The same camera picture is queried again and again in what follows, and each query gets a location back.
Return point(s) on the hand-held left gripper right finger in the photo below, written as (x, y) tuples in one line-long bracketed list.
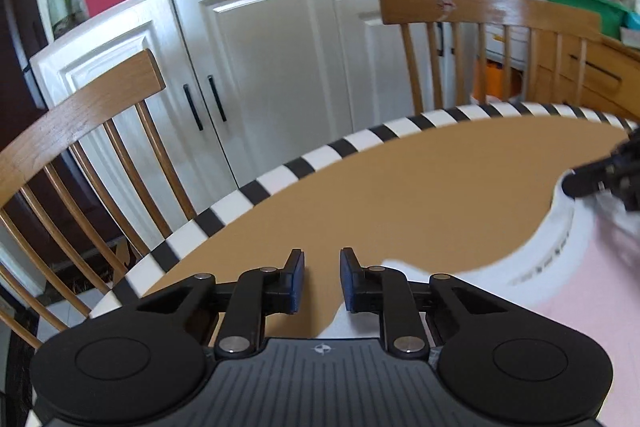
[(346, 282)]

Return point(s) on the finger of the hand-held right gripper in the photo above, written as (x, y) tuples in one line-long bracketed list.
[(585, 182)]

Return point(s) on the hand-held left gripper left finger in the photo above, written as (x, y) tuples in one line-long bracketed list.
[(298, 279)]

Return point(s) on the white shirt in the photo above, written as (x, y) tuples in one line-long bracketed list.
[(477, 279)]

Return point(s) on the wooden sideboard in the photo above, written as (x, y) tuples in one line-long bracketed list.
[(610, 77)]

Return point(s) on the orange shopping bag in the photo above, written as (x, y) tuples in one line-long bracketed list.
[(492, 79)]

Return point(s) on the teal tissue pack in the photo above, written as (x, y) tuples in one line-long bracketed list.
[(632, 27)]

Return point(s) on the wooden spindle chair with sticker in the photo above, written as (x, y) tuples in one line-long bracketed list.
[(500, 7)]

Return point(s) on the white cabinet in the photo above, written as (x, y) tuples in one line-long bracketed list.
[(270, 32)]

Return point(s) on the dark brown door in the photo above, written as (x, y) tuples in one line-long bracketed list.
[(15, 57)]

